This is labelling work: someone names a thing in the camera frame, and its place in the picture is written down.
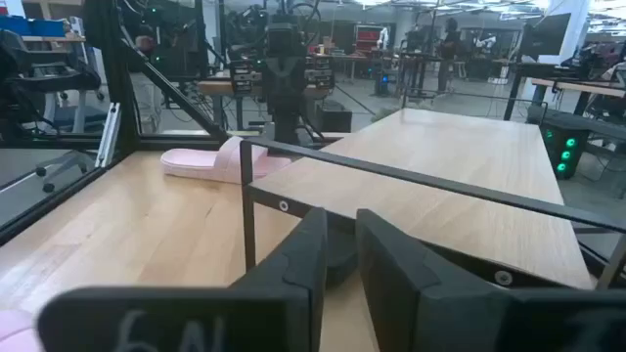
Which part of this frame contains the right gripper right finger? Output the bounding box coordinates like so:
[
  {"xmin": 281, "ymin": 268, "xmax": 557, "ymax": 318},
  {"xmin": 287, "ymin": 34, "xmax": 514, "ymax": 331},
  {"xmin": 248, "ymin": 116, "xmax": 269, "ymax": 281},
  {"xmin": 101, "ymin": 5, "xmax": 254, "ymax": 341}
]
[{"xmin": 355, "ymin": 208, "xmax": 626, "ymax": 352}]

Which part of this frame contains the pink slide sandal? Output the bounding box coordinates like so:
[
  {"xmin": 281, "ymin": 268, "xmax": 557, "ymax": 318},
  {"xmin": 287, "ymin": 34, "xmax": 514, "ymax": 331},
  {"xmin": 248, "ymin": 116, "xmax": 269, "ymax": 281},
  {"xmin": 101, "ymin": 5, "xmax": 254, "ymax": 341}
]
[
  {"xmin": 0, "ymin": 308, "xmax": 45, "ymax": 352},
  {"xmin": 159, "ymin": 135, "xmax": 294, "ymax": 185}
]

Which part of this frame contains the wooden desk with black legs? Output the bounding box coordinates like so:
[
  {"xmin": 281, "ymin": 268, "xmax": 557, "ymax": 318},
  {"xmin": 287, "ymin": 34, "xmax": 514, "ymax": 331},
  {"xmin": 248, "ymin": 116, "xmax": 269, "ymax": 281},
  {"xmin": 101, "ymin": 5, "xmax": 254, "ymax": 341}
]
[{"xmin": 503, "ymin": 63, "xmax": 626, "ymax": 123}]

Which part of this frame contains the black office chair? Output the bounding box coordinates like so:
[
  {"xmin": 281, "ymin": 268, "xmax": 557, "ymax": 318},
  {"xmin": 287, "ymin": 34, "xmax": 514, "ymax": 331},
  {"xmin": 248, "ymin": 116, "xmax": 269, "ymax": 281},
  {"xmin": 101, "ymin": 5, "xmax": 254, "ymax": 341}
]
[{"xmin": 0, "ymin": 28, "xmax": 105, "ymax": 195}]

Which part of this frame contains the computer tower with green lights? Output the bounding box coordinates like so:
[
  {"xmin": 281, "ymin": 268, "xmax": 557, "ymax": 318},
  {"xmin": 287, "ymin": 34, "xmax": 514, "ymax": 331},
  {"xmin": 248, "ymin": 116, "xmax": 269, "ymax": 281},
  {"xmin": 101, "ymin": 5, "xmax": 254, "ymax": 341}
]
[{"xmin": 539, "ymin": 117, "xmax": 592, "ymax": 181}]

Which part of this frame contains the blue storage bin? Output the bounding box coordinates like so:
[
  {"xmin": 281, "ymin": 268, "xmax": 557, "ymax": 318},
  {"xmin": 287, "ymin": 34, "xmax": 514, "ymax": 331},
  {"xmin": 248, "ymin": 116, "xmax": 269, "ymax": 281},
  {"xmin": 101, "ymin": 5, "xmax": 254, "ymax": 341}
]
[
  {"xmin": 0, "ymin": 14, "xmax": 31, "ymax": 38},
  {"xmin": 30, "ymin": 18, "xmax": 67, "ymax": 39}
]

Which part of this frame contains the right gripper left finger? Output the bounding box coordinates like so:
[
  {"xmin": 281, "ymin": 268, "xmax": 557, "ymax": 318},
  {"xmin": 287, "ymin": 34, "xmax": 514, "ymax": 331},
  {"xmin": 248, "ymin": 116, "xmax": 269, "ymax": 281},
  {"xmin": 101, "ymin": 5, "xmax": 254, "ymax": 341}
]
[{"xmin": 36, "ymin": 207, "xmax": 329, "ymax": 352}]

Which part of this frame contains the person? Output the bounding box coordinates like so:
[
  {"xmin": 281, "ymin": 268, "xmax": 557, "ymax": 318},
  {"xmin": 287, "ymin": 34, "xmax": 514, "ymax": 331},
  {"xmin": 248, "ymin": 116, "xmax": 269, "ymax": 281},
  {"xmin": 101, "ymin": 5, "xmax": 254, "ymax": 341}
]
[
  {"xmin": 127, "ymin": 22, "xmax": 165, "ymax": 136},
  {"xmin": 436, "ymin": 18, "xmax": 464, "ymax": 94}
]

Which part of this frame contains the wooden shelf with black frame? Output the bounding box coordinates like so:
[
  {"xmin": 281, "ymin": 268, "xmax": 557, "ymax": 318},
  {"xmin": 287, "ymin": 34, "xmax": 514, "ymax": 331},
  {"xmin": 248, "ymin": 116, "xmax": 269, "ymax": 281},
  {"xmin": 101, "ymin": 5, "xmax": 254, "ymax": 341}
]
[{"xmin": 238, "ymin": 107, "xmax": 626, "ymax": 290}]

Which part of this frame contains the black box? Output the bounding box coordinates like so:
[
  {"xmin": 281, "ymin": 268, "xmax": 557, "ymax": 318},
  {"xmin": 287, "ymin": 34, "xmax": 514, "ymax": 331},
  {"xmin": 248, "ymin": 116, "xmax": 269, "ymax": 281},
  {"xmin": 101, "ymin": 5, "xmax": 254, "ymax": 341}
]
[{"xmin": 315, "ymin": 100, "xmax": 353, "ymax": 134}]

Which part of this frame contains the silver aluminium bar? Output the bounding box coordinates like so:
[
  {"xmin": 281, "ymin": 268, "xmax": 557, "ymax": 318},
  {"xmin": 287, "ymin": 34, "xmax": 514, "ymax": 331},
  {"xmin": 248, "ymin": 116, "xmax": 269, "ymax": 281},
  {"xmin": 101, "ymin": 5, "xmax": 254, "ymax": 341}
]
[{"xmin": 95, "ymin": 102, "xmax": 121, "ymax": 170}]

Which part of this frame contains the black aluminium rig frame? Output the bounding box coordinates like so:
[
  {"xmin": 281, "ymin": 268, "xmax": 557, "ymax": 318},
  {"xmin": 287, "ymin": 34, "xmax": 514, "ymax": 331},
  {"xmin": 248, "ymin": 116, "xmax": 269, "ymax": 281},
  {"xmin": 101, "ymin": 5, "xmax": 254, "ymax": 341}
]
[{"xmin": 0, "ymin": 0, "xmax": 626, "ymax": 294}]

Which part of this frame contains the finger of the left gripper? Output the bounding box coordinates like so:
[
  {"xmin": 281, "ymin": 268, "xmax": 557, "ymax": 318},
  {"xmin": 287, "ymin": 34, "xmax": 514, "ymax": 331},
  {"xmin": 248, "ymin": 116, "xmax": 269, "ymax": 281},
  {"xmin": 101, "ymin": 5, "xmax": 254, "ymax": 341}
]
[
  {"xmin": 286, "ymin": 54, "xmax": 336, "ymax": 92},
  {"xmin": 229, "ymin": 57, "xmax": 288, "ymax": 95}
]

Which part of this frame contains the wooden workbench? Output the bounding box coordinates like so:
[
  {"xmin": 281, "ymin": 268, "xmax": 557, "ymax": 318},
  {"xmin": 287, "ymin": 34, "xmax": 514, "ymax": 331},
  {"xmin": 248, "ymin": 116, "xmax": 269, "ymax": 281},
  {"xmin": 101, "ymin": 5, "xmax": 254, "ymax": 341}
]
[{"xmin": 197, "ymin": 70, "xmax": 336, "ymax": 131}]

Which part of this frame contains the red tool cabinet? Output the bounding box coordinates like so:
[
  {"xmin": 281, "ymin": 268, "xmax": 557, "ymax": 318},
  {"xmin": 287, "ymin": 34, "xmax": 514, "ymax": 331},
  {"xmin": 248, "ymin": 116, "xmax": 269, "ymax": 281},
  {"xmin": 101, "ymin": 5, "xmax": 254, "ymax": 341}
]
[{"xmin": 354, "ymin": 23, "xmax": 388, "ymax": 55}]

